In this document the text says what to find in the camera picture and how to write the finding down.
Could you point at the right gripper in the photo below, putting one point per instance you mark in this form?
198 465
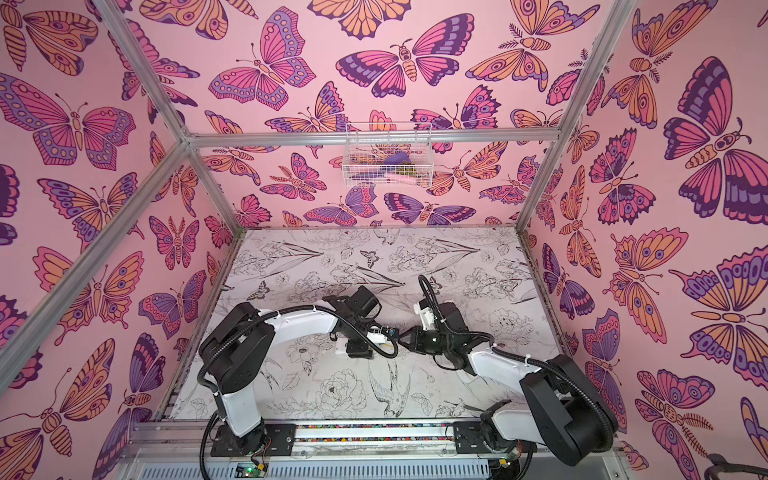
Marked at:
421 338

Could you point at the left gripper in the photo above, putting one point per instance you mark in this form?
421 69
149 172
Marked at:
362 352

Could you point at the white remote with green sticker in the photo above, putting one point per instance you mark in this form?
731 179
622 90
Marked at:
372 344

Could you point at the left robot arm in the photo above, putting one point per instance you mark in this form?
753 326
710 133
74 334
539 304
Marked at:
235 351

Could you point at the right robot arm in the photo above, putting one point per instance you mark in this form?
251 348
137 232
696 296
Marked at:
564 410

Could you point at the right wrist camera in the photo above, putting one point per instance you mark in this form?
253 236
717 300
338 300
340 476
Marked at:
426 315

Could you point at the white vented cable duct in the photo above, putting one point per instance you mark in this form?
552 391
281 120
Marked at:
418 469

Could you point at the white wire basket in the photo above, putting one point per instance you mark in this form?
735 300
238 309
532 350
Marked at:
389 153

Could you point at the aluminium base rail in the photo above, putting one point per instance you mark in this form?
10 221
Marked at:
296 439

